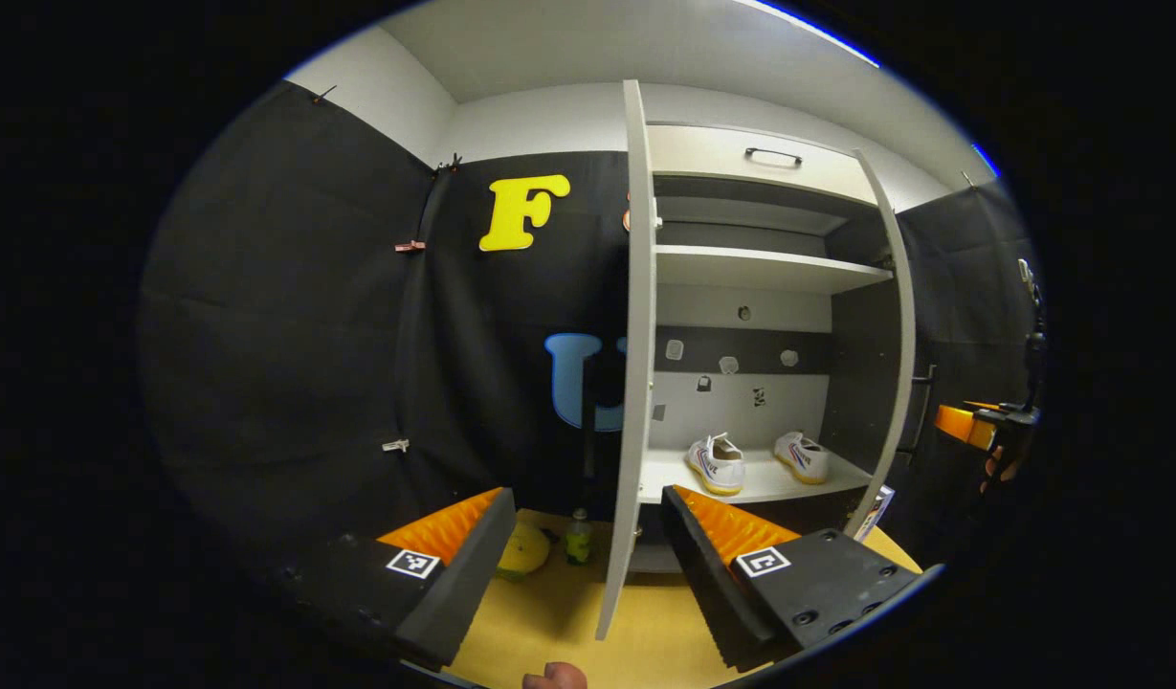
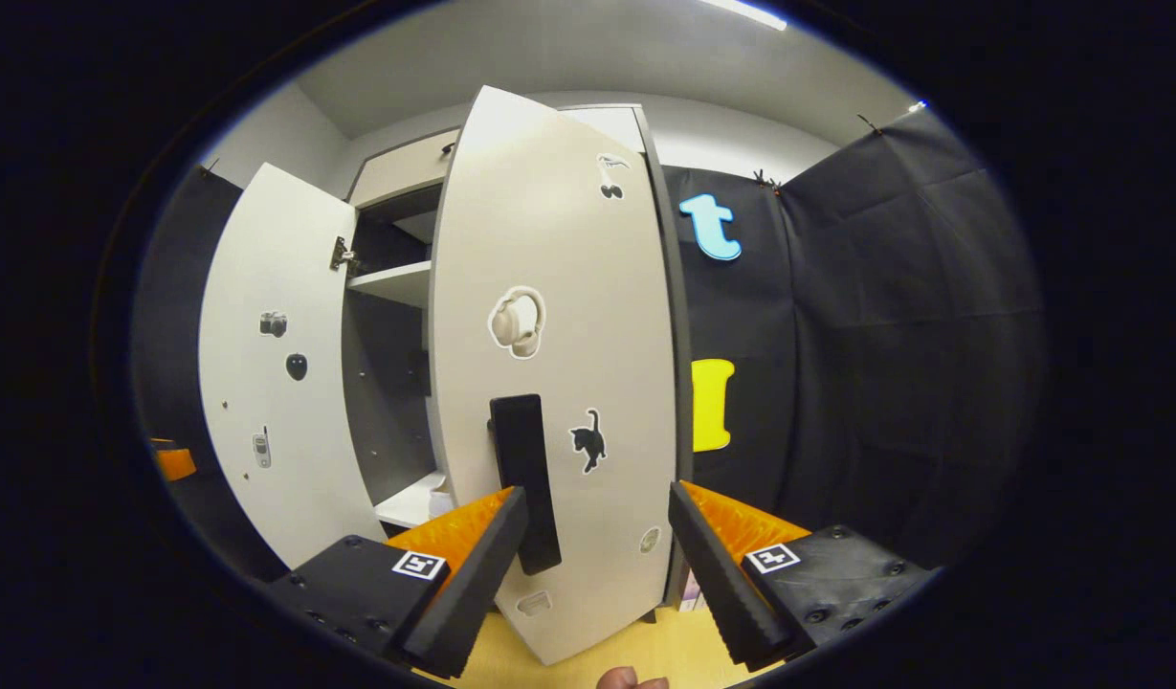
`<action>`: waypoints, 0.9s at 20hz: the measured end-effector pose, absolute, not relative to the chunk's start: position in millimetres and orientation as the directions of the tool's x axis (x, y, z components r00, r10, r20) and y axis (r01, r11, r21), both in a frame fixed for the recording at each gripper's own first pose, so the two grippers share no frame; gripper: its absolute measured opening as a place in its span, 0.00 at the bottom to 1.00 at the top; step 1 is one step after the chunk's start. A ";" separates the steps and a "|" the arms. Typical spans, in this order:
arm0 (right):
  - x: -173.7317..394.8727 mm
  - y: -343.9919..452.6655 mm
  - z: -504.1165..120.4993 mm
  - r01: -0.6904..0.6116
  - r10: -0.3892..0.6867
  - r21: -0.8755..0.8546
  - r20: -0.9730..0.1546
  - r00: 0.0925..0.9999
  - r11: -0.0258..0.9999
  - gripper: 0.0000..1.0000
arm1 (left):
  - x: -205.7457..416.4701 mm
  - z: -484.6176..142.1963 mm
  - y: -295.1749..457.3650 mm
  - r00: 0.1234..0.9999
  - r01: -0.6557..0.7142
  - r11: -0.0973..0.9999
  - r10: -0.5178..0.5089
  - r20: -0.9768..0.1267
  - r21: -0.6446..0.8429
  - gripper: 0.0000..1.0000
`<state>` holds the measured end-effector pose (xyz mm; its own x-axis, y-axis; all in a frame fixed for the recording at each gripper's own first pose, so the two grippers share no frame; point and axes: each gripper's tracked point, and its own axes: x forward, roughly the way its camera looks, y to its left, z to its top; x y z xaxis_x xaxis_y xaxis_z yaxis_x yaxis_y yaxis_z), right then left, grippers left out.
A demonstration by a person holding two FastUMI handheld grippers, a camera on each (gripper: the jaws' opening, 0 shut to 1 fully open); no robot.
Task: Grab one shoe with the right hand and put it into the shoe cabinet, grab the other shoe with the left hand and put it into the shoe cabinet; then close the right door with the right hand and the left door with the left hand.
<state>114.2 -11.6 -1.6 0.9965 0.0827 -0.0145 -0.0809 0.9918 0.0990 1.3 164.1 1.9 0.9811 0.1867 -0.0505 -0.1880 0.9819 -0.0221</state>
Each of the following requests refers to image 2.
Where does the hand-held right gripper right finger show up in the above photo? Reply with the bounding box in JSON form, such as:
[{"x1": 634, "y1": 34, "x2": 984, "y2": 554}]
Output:
[{"x1": 668, "y1": 480, "x2": 938, "y2": 671}]

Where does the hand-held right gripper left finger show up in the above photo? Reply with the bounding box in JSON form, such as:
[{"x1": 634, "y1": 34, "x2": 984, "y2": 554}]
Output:
[{"x1": 262, "y1": 486, "x2": 531, "y2": 680}]

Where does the white cabinet door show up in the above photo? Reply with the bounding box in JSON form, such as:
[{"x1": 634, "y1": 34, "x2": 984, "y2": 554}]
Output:
[
  {"x1": 427, "y1": 84, "x2": 679, "y2": 666},
  {"x1": 198, "y1": 163, "x2": 388, "y2": 570}
]

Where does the white shoe cabinet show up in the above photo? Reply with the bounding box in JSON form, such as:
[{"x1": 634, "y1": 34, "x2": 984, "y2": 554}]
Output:
[{"x1": 198, "y1": 84, "x2": 694, "y2": 666}]

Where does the white cabinet shelf board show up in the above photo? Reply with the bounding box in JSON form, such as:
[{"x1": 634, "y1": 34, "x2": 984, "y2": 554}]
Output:
[
  {"x1": 346, "y1": 260, "x2": 433, "y2": 309},
  {"x1": 374, "y1": 469, "x2": 455, "y2": 529}
]

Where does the black backdrop cloth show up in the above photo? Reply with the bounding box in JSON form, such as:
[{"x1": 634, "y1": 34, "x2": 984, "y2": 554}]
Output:
[
  {"x1": 133, "y1": 167, "x2": 263, "y2": 585},
  {"x1": 659, "y1": 107, "x2": 1048, "y2": 575}
]

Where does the long ceiling light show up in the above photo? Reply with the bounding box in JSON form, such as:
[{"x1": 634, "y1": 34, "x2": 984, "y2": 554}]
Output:
[{"x1": 700, "y1": 0, "x2": 789, "y2": 32}]

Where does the black door handle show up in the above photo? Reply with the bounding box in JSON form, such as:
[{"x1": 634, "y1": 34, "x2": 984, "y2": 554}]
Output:
[{"x1": 489, "y1": 393, "x2": 563, "y2": 576}]

